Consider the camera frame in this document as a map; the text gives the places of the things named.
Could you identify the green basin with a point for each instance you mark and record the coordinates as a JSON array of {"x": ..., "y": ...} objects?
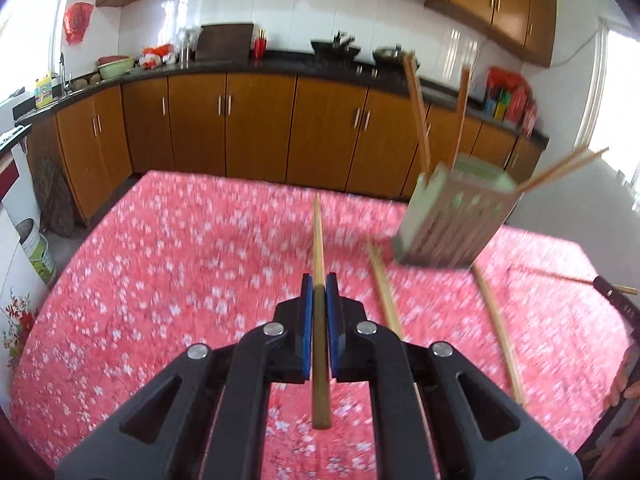
[{"x": 114, "y": 66}]

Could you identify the wok with lid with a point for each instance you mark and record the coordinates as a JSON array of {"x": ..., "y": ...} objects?
[{"x": 389, "y": 58}]

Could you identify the window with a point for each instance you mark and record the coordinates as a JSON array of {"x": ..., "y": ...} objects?
[{"x": 612, "y": 115}]

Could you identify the red white plastic bag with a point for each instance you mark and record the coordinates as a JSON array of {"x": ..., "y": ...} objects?
[{"x": 153, "y": 57}]

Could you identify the dark wooden cutting board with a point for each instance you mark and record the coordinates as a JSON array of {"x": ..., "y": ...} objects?
[{"x": 224, "y": 42}]

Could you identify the lower wooden kitchen cabinets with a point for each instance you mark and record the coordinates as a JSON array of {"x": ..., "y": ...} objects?
[{"x": 346, "y": 128}]

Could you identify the hanging red plastic bag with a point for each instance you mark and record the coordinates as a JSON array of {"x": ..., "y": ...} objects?
[{"x": 76, "y": 22}]

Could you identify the person's right hand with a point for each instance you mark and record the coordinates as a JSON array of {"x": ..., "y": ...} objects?
[{"x": 621, "y": 387}]

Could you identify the white plastic bucket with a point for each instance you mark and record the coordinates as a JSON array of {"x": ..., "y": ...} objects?
[{"x": 36, "y": 249}]

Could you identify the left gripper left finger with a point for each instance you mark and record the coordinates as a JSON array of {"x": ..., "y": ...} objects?
[{"x": 203, "y": 416}]

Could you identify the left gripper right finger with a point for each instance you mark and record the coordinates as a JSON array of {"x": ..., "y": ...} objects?
[{"x": 434, "y": 413}]

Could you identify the red bag with groceries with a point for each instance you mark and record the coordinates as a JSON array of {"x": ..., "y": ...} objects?
[{"x": 509, "y": 99}]

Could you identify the perforated metal utensil holder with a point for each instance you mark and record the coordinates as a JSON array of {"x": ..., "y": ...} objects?
[{"x": 453, "y": 214}]

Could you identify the yellow detergent bottle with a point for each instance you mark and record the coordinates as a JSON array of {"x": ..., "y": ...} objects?
[{"x": 43, "y": 92}]

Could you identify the bamboo chopstick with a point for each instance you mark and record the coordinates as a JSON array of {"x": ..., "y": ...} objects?
[
  {"x": 502, "y": 334},
  {"x": 570, "y": 161},
  {"x": 320, "y": 380},
  {"x": 556, "y": 276},
  {"x": 418, "y": 111},
  {"x": 382, "y": 282},
  {"x": 591, "y": 157},
  {"x": 462, "y": 102}
]

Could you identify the black wok with utensils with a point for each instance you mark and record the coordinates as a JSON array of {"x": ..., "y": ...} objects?
[{"x": 340, "y": 49}]

